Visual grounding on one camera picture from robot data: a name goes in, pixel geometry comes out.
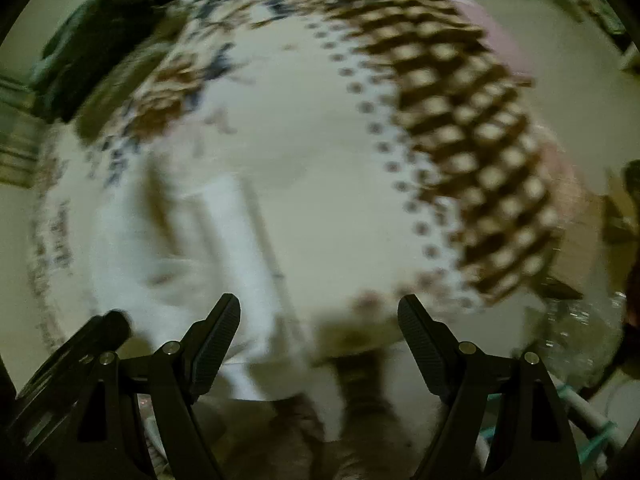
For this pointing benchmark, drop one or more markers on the person's legs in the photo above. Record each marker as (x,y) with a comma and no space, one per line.
(310,455)

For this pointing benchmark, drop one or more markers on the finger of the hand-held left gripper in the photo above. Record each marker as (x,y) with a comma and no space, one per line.
(100,332)

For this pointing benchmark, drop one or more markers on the clear plastic bag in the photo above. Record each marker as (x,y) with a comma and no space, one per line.
(585,330)

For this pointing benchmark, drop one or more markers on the pink bed sheet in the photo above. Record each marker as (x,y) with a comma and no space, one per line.
(502,35)

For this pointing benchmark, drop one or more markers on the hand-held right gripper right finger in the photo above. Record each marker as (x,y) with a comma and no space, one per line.
(425,345)

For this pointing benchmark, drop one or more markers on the floral bedspread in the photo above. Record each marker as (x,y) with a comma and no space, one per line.
(310,135)

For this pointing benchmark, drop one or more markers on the green striped curtain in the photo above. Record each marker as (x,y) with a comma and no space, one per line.
(17,135)

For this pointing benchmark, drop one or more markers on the teal rack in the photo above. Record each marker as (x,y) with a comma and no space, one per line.
(595,440)

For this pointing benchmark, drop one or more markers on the dark green blanket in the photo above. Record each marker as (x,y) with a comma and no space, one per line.
(100,35)

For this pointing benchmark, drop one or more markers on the dark brown object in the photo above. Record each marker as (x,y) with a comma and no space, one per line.
(627,195)

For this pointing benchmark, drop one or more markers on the white pants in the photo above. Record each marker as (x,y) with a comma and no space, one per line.
(190,285)

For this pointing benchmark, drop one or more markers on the brown checkered blanket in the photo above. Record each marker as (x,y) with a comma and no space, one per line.
(450,110)

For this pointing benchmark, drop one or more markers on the flat cardboard piece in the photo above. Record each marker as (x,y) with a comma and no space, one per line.
(585,230)

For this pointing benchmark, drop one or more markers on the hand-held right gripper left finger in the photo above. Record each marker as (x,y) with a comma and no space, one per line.
(215,345)

